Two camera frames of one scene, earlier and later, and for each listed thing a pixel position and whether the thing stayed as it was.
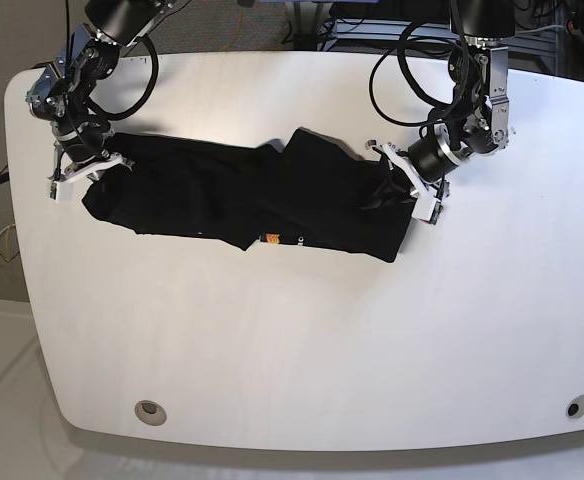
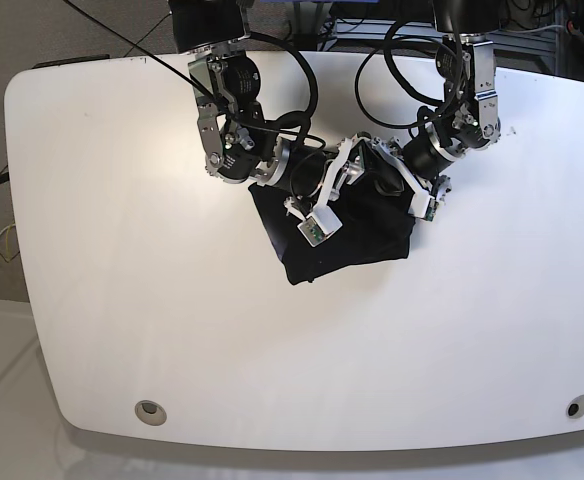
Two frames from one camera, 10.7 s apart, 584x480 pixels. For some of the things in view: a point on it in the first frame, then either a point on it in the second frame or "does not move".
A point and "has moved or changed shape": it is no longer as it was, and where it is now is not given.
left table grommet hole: x=150 y=412 does not move
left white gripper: x=60 y=184 to x=326 y=215
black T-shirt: x=307 y=191 has moved or changed shape
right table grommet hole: x=578 y=406 does not move
